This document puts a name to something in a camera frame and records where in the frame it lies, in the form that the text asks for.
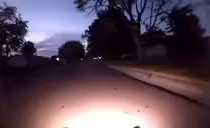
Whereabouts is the dark asphalt road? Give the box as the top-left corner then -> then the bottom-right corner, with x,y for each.
0,60 -> 210,128

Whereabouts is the large dark tree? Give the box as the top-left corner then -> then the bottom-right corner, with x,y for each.
82,6 -> 138,62

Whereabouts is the round dark tree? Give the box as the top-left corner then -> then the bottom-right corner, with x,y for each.
57,40 -> 86,63

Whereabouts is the bare branched tree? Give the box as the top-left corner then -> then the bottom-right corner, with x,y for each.
73,0 -> 172,62

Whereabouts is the pale building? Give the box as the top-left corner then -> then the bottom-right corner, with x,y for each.
140,41 -> 169,61

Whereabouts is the pale concrete kerb strip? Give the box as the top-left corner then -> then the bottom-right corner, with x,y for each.
107,63 -> 210,108

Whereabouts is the small dark tree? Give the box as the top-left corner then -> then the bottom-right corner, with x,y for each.
21,40 -> 38,58

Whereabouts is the dark grass verge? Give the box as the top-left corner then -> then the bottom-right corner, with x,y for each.
124,58 -> 210,84

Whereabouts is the dark leafy tree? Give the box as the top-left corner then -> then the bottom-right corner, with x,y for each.
165,3 -> 208,62
0,2 -> 30,63

